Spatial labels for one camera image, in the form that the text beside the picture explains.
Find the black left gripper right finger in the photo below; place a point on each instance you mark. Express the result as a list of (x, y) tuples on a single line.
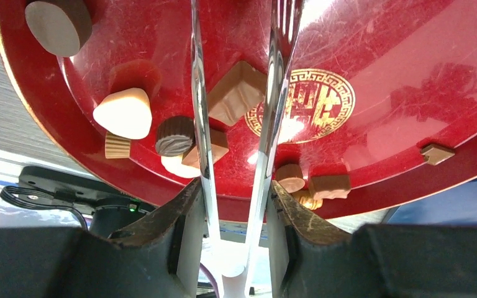
[(310, 257)]

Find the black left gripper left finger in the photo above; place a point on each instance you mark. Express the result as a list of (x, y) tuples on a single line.
[(156, 256)]

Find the white oval chocolate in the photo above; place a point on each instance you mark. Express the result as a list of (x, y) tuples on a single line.
[(173, 164), (125, 113)]

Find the tan ridged round chocolate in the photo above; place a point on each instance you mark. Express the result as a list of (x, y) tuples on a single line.
[(116, 147)]

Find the brown cube chocolate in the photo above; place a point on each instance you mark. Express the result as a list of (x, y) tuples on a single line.
[(219, 147)]

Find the dark ridged round chocolate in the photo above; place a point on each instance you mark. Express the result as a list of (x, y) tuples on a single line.
[(175, 136)]

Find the silver wrapped chocolate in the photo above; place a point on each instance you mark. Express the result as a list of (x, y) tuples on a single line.
[(434, 154)]

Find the brown rectangular chocolate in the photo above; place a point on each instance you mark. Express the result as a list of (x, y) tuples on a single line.
[(239, 91)]

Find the grey round edge chocolate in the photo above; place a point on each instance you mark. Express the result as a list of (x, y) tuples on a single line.
[(61, 27)]

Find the red round tray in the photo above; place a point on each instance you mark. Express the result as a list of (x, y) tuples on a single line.
[(353, 87)]

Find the blue tin lid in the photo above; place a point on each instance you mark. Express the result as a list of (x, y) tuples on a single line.
[(456, 206)]

